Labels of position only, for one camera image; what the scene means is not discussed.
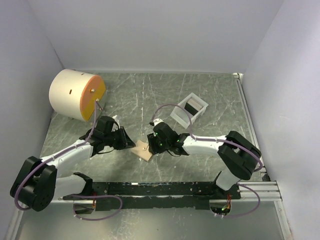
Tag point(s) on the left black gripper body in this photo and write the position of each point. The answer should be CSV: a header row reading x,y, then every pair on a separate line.
x,y
113,138

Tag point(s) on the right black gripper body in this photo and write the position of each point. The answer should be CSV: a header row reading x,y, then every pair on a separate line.
x,y
157,145

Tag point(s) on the beige leather card holder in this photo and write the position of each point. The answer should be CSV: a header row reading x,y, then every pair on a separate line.
x,y
141,150

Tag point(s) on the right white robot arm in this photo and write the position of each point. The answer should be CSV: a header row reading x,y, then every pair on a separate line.
x,y
240,156

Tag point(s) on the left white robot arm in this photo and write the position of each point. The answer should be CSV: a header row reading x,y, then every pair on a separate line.
x,y
41,180

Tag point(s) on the white card tray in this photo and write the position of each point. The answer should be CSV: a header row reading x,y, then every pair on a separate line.
x,y
181,116

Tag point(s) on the cream cylinder with orange face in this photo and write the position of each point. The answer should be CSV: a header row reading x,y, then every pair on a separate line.
x,y
73,93

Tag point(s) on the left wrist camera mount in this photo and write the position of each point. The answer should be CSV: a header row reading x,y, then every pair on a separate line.
x,y
116,123

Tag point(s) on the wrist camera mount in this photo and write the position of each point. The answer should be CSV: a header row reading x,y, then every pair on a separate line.
x,y
116,123
155,122

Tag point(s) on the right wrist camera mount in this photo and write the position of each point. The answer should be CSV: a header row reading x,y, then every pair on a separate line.
x,y
155,122

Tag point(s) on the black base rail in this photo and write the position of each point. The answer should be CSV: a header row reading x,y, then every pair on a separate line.
x,y
164,195

